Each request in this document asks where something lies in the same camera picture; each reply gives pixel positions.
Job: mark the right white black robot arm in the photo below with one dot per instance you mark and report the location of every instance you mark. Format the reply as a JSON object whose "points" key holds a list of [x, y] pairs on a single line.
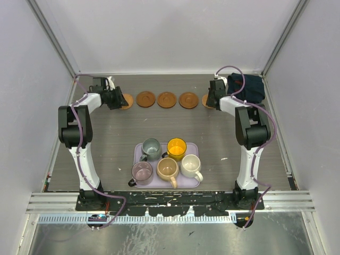
{"points": [[252, 131]]}

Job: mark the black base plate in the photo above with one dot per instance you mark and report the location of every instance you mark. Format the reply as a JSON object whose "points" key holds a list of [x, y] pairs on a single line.
{"points": [[165, 203]]}

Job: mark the white speckled ceramic mug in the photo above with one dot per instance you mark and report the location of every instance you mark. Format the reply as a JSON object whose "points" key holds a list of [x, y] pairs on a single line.
{"points": [[190, 167]]}

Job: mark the grey ceramic mug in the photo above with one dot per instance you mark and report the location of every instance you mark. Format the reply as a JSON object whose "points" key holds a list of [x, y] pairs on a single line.
{"points": [[151, 150]]}

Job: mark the brown wooden coaster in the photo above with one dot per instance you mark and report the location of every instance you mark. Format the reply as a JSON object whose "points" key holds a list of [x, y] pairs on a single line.
{"points": [[188, 100], [145, 99], [166, 99]]}

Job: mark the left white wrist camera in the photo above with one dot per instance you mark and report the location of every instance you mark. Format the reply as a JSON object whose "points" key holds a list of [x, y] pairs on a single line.
{"points": [[110, 83]]}

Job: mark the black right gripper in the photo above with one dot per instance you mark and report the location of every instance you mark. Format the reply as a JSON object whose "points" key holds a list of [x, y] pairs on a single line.
{"points": [[209, 103]]}

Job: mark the white slotted cable duct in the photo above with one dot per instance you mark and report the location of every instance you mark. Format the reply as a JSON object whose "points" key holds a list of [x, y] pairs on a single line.
{"points": [[87, 218]]}

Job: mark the aluminium frame rail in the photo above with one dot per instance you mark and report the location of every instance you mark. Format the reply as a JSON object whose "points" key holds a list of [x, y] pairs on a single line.
{"points": [[286, 201]]}

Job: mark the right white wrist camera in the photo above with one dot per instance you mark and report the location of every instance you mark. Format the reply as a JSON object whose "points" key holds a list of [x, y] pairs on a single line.
{"points": [[217, 77]]}

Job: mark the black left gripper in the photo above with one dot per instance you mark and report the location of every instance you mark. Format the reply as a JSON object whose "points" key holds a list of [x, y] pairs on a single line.
{"points": [[119, 101]]}

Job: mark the yellow glass cup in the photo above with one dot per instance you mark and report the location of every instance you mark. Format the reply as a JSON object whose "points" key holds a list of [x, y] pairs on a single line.
{"points": [[175, 149]]}

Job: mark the woven rattan coaster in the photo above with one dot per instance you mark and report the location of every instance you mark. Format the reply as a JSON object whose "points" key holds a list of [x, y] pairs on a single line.
{"points": [[204, 101], [129, 99]]}

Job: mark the beige ceramic mug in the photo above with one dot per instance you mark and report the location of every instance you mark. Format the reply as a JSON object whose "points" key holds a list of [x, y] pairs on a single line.
{"points": [[168, 170]]}

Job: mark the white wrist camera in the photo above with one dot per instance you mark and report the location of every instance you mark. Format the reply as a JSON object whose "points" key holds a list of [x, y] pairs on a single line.
{"points": [[217, 77], [110, 83]]}

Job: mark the dark blue folded cloth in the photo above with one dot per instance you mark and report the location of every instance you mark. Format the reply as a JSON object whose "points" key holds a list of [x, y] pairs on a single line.
{"points": [[253, 91]]}

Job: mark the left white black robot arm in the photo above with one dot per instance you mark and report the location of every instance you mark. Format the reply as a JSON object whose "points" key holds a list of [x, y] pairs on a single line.
{"points": [[75, 131]]}

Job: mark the pink ceramic mug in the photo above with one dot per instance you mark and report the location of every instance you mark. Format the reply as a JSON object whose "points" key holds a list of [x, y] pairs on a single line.
{"points": [[142, 174]]}

